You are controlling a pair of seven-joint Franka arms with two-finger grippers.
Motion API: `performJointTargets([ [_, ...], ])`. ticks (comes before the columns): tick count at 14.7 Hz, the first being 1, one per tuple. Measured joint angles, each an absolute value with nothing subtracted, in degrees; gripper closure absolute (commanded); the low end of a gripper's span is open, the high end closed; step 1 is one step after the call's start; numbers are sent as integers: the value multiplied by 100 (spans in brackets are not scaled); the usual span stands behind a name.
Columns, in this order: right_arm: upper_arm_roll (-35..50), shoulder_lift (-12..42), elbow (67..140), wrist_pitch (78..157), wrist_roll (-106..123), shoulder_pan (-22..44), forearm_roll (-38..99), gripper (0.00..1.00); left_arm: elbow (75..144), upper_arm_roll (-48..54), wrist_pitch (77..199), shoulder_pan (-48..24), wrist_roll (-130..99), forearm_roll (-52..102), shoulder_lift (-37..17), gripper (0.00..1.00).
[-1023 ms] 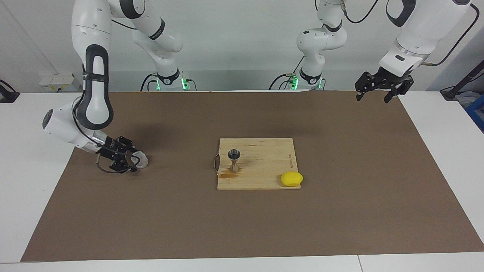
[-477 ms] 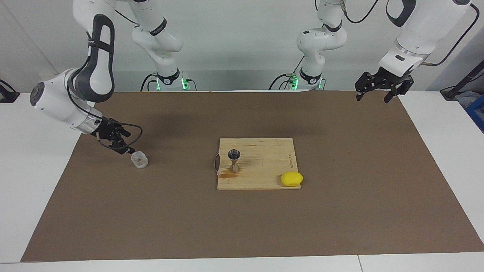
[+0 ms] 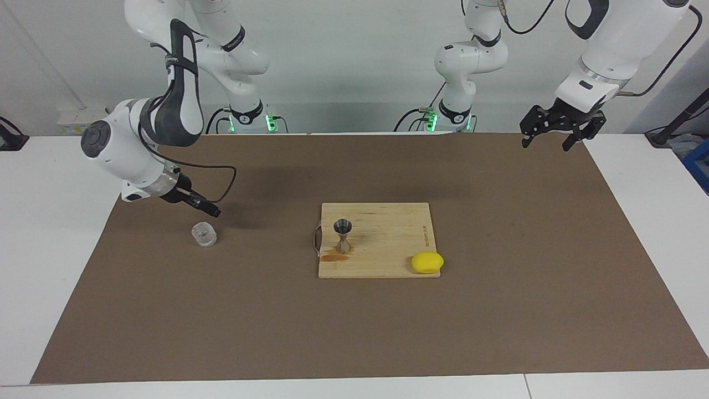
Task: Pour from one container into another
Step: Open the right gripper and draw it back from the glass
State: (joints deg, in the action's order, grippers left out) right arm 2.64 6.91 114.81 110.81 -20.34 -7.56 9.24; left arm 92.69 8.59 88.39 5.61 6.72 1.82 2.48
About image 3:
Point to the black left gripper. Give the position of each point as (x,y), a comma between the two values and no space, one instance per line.
(568,116)

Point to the brown paper table mat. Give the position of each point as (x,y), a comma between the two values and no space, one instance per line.
(354,332)

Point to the clear plastic cup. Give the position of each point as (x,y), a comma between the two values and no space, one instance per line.
(204,234)

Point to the black stand pole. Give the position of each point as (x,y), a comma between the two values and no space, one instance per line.
(678,119)

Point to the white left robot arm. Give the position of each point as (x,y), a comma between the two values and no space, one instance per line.
(615,50)

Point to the yellow lemon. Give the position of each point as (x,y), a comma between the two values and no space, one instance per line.
(427,262)

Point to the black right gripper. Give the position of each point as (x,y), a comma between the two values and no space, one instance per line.
(176,189)

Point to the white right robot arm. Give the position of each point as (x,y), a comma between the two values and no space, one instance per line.
(122,149)

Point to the clear plastic bag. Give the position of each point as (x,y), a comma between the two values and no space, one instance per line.
(684,145)

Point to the black clamp mount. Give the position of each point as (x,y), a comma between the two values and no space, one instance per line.
(12,141)

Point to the steel double jigger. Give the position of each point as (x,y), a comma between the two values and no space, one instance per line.
(343,235)

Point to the bamboo cutting board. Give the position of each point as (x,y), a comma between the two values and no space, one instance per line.
(388,244)

